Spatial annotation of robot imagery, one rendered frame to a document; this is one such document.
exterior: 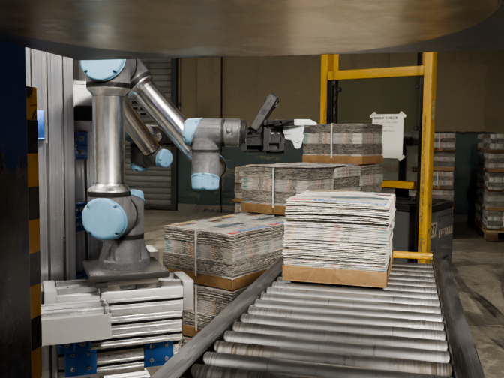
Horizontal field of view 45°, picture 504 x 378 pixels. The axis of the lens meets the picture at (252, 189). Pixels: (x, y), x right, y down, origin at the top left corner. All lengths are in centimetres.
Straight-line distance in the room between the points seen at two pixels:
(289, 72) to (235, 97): 95
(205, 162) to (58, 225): 57
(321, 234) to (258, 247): 87
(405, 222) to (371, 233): 235
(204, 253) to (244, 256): 16
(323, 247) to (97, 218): 61
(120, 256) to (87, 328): 23
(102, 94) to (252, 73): 807
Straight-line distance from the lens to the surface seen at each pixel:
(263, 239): 254
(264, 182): 294
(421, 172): 377
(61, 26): 50
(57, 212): 194
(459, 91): 936
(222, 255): 240
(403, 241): 402
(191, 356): 116
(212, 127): 159
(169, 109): 175
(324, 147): 344
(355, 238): 165
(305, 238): 167
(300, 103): 946
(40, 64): 193
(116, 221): 163
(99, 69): 163
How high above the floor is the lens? 120
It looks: 5 degrees down
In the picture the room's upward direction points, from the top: 1 degrees clockwise
